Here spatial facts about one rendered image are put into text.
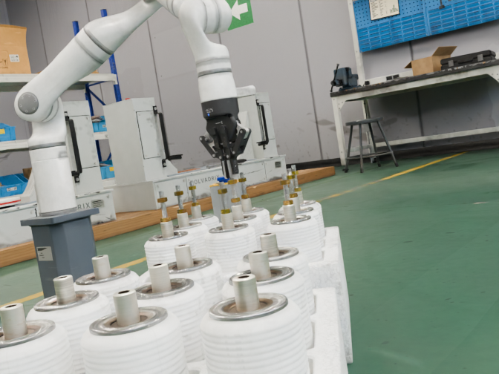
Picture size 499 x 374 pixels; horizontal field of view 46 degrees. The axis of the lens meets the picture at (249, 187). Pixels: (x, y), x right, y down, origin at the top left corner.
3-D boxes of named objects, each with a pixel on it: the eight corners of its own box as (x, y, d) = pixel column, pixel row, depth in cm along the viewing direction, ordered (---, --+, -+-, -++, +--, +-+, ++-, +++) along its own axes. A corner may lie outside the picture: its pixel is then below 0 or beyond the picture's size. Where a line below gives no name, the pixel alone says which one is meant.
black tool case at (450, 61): (448, 72, 544) (446, 61, 543) (497, 62, 523) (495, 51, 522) (440, 71, 515) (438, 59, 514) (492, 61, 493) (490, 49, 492)
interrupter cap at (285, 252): (239, 268, 76) (238, 263, 76) (246, 255, 83) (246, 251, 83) (298, 260, 75) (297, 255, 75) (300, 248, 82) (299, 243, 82)
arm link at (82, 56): (76, 24, 142) (93, 30, 151) (2, 102, 147) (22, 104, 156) (102, 52, 142) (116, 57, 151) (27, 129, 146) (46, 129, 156)
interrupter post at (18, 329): (-1, 343, 58) (-8, 311, 58) (12, 335, 60) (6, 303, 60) (21, 340, 58) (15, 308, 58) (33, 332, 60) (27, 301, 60)
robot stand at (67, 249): (39, 332, 155) (18, 220, 153) (85, 315, 166) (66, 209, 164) (73, 337, 146) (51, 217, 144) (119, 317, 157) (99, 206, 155)
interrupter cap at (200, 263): (151, 279, 78) (150, 274, 78) (166, 266, 85) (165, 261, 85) (207, 271, 77) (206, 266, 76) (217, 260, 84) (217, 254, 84)
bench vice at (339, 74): (348, 91, 581) (344, 67, 579) (364, 88, 570) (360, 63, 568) (327, 93, 548) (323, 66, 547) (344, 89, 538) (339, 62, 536)
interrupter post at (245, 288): (235, 316, 55) (229, 281, 55) (238, 309, 57) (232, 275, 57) (260, 313, 55) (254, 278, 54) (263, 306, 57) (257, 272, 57)
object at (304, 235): (305, 327, 104) (289, 226, 103) (269, 320, 111) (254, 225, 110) (341, 311, 110) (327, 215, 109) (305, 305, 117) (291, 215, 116)
